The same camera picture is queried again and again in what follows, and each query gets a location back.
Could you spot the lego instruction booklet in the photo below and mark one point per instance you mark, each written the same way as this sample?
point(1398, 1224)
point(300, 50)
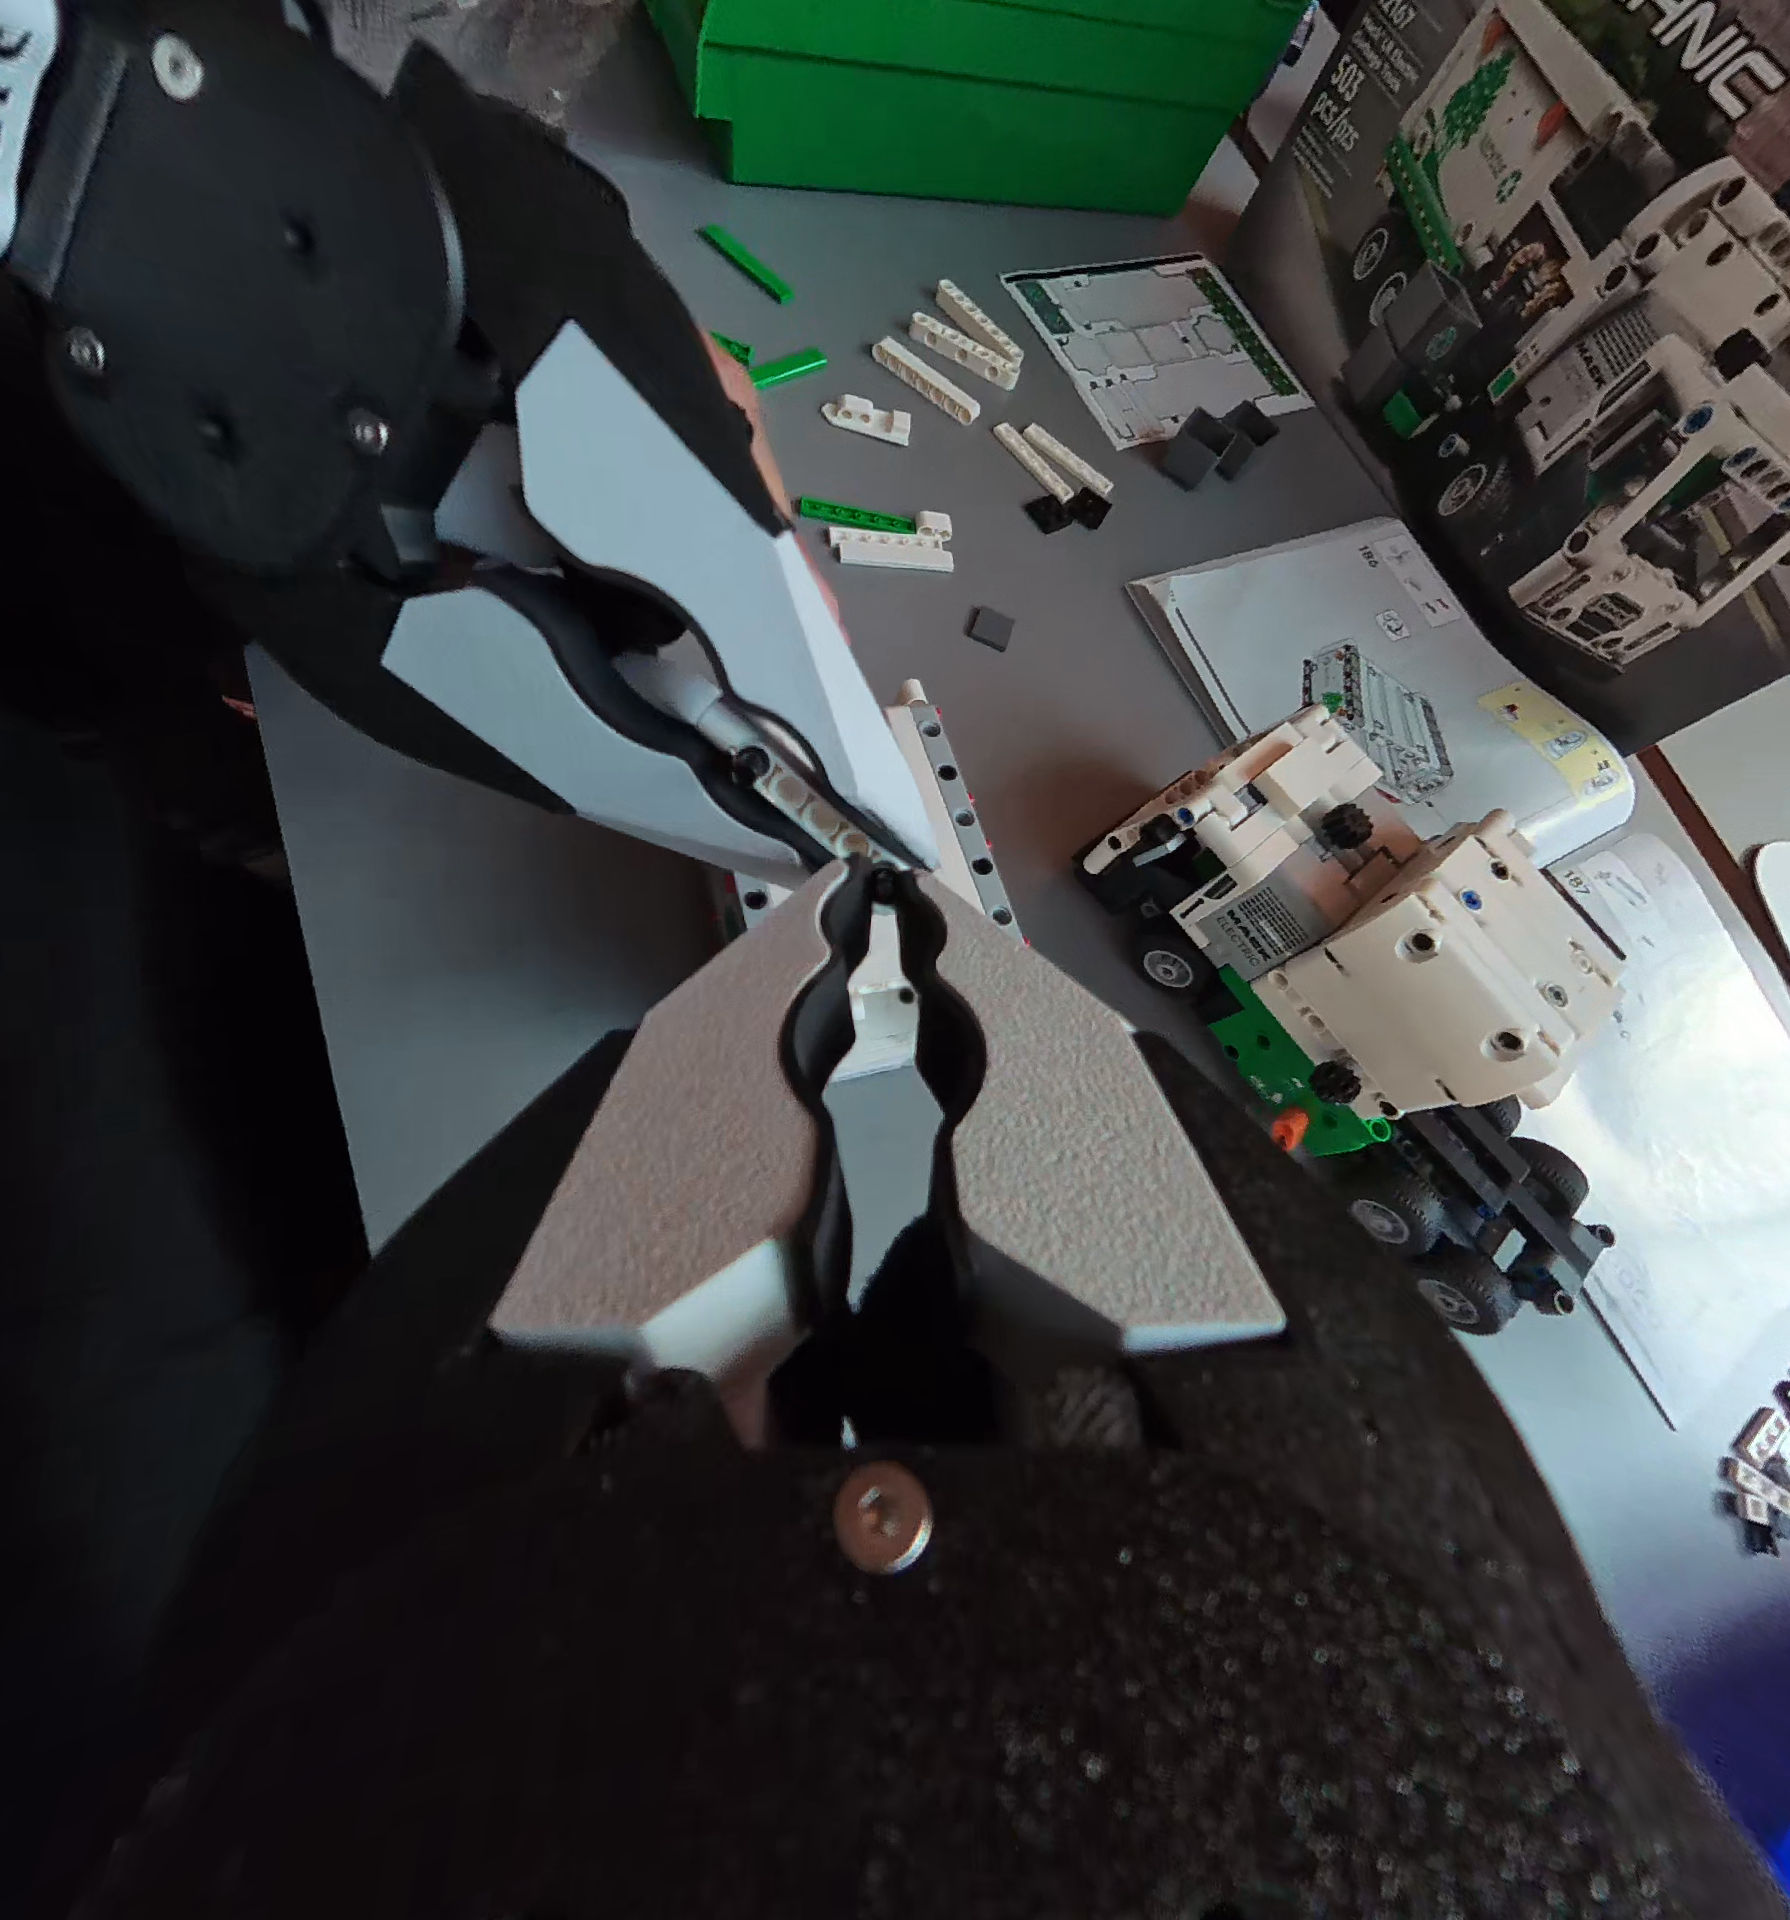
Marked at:
point(1284, 629)

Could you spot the small green lego piece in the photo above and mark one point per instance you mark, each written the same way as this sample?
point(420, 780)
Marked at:
point(731, 349)

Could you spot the green lego beam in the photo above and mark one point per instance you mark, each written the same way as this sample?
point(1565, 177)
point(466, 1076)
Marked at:
point(849, 511)

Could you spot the pile of small lego pieces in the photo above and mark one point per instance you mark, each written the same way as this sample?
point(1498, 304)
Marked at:
point(1772, 1463)

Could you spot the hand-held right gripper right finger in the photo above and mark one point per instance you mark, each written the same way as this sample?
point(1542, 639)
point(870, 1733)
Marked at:
point(1089, 1184)

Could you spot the small white lego beam assembly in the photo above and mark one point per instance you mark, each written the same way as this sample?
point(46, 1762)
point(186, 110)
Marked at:
point(805, 794)

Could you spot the person's left hand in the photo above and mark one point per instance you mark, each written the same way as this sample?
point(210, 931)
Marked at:
point(738, 391)

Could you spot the lego sticker sheet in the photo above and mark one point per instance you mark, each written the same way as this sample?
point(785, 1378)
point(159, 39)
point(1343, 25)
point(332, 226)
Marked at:
point(1149, 346)

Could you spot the green storage bin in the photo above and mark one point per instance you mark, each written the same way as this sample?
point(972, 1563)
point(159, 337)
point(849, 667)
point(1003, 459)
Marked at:
point(956, 47)
point(984, 158)

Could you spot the clear plastic bag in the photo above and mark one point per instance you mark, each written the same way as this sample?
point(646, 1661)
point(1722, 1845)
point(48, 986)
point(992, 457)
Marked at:
point(580, 60)

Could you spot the long thin green lego plate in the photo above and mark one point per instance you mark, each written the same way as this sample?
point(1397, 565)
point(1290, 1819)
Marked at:
point(745, 264)

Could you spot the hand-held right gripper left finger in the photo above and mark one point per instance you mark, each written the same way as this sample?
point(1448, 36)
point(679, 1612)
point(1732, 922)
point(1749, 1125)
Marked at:
point(653, 1170)

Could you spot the white and green lego truck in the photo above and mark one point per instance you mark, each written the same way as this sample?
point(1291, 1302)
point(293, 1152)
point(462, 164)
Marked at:
point(1436, 931)

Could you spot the black lego piece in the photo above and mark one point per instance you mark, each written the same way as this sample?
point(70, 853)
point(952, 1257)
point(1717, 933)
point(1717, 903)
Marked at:
point(1045, 514)
point(1089, 507)

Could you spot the small dark grey lego bin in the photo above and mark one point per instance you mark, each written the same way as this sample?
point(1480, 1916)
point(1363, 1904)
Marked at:
point(1250, 432)
point(1192, 453)

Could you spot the white lego container assembly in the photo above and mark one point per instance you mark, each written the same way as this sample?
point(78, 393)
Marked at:
point(970, 811)

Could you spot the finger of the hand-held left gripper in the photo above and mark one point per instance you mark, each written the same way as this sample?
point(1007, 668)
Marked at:
point(534, 706)
point(684, 481)

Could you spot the black lego pin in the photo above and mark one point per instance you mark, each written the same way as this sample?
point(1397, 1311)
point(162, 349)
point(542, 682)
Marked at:
point(883, 885)

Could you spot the dark grey lego tile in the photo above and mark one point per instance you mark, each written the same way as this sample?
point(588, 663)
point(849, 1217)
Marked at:
point(992, 629)

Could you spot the blue storage bin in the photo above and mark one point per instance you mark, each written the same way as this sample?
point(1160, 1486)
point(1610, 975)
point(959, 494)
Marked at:
point(1780, 1800)

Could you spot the group of loose white lego beams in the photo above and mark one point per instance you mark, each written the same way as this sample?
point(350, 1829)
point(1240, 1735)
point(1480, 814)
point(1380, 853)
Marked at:
point(925, 378)

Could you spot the lego set box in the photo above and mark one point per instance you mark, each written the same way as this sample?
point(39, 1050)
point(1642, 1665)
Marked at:
point(1585, 300)

